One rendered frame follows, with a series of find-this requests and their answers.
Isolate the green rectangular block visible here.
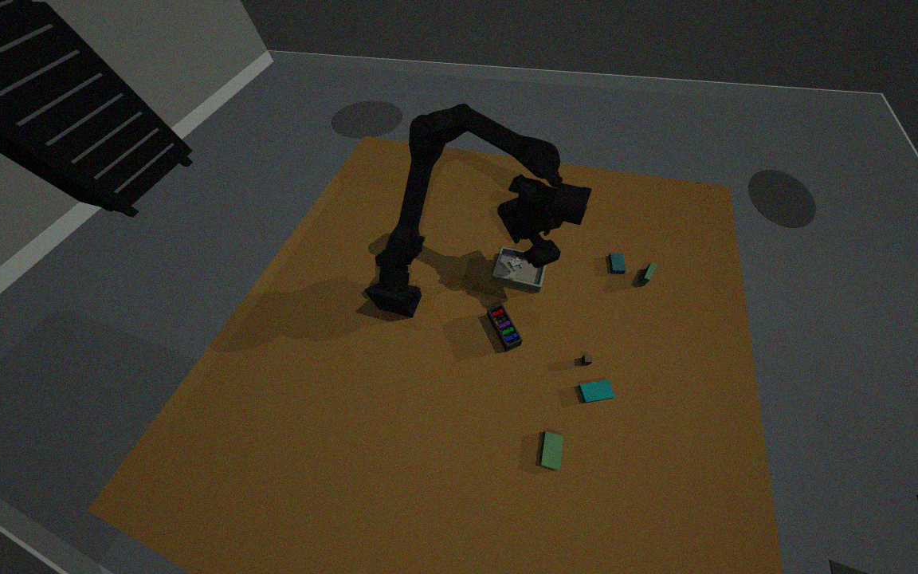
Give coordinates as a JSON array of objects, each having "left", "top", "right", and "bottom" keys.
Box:
[
  {"left": 638, "top": 262, "right": 657, "bottom": 286},
  {"left": 540, "top": 431, "right": 563, "bottom": 470}
]

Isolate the blue rectangular block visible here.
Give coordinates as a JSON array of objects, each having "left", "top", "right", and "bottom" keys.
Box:
[{"left": 609, "top": 253, "right": 626, "bottom": 273}]

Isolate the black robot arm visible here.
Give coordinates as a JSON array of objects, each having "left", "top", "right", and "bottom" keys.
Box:
[{"left": 375, "top": 104, "right": 591, "bottom": 293}]

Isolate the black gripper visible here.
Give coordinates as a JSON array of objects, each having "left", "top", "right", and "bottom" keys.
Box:
[{"left": 497, "top": 198, "right": 561, "bottom": 268}]

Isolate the teal flat rectangular block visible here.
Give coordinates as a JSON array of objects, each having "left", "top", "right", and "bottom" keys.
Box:
[{"left": 578, "top": 379, "right": 615, "bottom": 403}]

